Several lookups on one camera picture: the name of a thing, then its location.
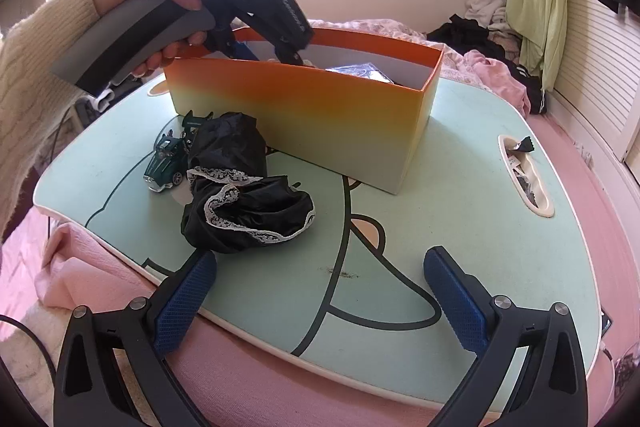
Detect black lace-trimmed garment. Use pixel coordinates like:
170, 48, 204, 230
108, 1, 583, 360
181, 113, 316, 255

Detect pink bed sheet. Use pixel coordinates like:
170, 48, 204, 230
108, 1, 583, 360
1, 116, 639, 426

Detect orange gradient storage box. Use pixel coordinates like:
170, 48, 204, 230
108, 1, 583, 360
165, 28, 444, 194

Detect green toy car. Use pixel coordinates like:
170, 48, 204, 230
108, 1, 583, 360
143, 110, 214, 193

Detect mint cartoon lap table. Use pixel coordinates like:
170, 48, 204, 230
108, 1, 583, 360
34, 79, 601, 407

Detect pink crumpled blanket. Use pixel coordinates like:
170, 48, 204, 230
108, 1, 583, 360
310, 18, 535, 118

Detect black clothes pile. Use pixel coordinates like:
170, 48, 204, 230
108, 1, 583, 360
425, 14, 547, 114

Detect items in table slot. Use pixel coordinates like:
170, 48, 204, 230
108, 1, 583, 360
498, 134, 555, 218

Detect white clothes pile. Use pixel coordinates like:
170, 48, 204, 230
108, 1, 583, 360
464, 0, 510, 31

